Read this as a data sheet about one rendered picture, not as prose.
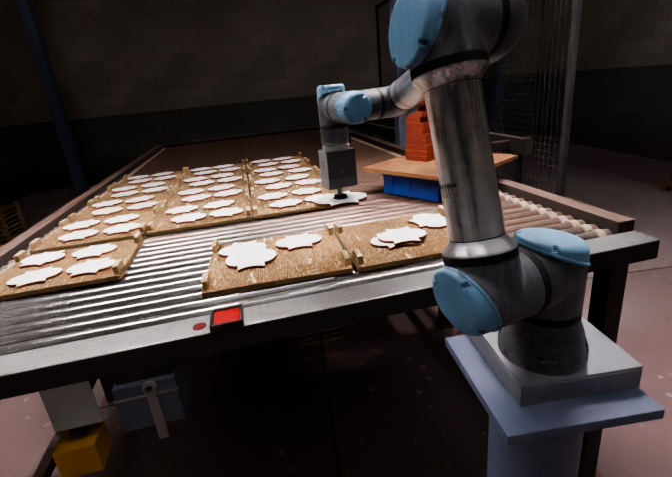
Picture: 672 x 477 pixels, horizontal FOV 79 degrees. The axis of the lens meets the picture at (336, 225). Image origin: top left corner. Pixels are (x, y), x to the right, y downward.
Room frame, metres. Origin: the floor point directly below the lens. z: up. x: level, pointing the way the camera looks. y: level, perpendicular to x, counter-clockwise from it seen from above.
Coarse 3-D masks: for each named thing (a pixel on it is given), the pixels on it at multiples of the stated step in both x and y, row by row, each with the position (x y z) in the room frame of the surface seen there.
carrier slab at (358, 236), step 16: (368, 224) 1.36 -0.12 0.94; (384, 224) 1.34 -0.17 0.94; (400, 224) 1.33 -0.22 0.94; (352, 240) 1.22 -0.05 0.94; (368, 240) 1.21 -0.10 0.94; (432, 240) 1.15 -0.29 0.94; (448, 240) 1.14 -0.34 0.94; (352, 256) 1.09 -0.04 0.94; (368, 256) 1.08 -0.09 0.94; (384, 256) 1.07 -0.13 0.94; (400, 256) 1.06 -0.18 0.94; (416, 256) 1.05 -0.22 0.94; (432, 256) 1.05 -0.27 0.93
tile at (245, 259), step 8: (256, 248) 1.18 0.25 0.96; (232, 256) 1.14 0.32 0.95; (240, 256) 1.14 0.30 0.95; (248, 256) 1.13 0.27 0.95; (256, 256) 1.13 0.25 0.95; (264, 256) 1.12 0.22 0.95; (272, 256) 1.12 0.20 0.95; (232, 264) 1.09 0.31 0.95; (240, 264) 1.09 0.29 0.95; (248, 264) 1.08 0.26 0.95; (256, 264) 1.08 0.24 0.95; (264, 264) 1.08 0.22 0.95
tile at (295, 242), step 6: (300, 234) 1.30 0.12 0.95; (306, 234) 1.29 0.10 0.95; (312, 234) 1.29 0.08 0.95; (282, 240) 1.26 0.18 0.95; (288, 240) 1.25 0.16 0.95; (294, 240) 1.25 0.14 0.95; (300, 240) 1.24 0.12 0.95; (306, 240) 1.24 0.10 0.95; (312, 240) 1.23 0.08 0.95; (318, 240) 1.23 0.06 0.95; (276, 246) 1.22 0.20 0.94; (282, 246) 1.20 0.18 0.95; (288, 246) 1.20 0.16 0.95; (294, 246) 1.19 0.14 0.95; (300, 246) 1.19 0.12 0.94; (306, 246) 1.19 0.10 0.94; (312, 246) 1.19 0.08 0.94
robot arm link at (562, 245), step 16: (528, 240) 0.60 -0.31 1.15; (544, 240) 0.60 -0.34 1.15; (560, 240) 0.60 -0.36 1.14; (576, 240) 0.60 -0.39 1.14; (528, 256) 0.58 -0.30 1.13; (544, 256) 0.58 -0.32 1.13; (560, 256) 0.57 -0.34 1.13; (576, 256) 0.57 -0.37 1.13; (544, 272) 0.56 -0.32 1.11; (560, 272) 0.57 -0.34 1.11; (576, 272) 0.57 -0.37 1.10; (560, 288) 0.56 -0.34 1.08; (576, 288) 0.57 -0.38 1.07; (544, 304) 0.55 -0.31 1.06; (560, 304) 0.57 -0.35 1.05; (576, 304) 0.57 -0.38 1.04; (560, 320) 0.57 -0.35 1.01
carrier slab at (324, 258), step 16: (256, 240) 1.31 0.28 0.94; (272, 240) 1.29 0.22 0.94; (336, 240) 1.23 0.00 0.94; (288, 256) 1.14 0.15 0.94; (304, 256) 1.13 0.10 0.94; (320, 256) 1.12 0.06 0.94; (336, 256) 1.10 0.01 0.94; (224, 272) 1.07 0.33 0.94; (240, 272) 1.06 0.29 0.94; (256, 272) 1.05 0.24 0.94; (272, 272) 1.04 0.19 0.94; (288, 272) 1.03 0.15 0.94; (304, 272) 1.02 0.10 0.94; (320, 272) 1.01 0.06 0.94; (336, 272) 1.01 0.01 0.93; (352, 272) 1.02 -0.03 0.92; (208, 288) 0.98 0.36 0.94; (224, 288) 0.97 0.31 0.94; (240, 288) 0.97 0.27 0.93; (256, 288) 0.98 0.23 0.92
